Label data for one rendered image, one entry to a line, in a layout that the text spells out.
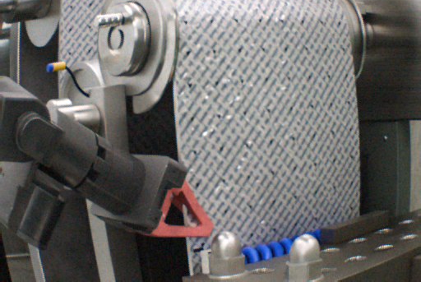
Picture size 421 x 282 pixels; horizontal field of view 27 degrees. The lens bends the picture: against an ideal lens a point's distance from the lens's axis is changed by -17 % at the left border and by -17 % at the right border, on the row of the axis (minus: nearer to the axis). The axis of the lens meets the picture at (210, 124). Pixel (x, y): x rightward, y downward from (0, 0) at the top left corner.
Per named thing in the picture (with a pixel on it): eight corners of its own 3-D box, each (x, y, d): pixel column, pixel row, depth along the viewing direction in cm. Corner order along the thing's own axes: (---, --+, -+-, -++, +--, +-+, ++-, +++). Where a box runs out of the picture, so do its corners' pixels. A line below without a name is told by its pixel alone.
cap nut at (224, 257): (199, 276, 85) (195, 232, 85) (231, 270, 87) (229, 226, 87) (224, 280, 82) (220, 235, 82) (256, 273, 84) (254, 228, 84)
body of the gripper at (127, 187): (160, 233, 83) (94, 197, 79) (103, 221, 91) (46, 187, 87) (187, 165, 85) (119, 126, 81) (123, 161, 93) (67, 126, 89)
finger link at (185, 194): (212, 262, 89) (133, 225, 84) (168, 255, 95) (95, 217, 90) (238, 200, 91) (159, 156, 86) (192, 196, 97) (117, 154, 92)
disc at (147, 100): (94, 104, 101) (102, -27, 99) (98, 104, 102) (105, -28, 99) (174, 123, 90) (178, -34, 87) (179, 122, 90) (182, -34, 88)
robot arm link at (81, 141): (55, 108, 78) (38, 95, 83) (24, 177, 78) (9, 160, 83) (113, 145, 82) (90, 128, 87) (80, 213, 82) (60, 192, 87)
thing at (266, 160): (191, 280, 91) (173, 88, 90) (355, 237, 105) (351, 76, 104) (193, 281, 91) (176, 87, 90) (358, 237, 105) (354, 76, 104)
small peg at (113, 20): (91, 26, 91) (94, 13, 91) (114, 24, 93) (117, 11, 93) (98, 30, 90) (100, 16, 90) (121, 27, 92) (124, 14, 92)
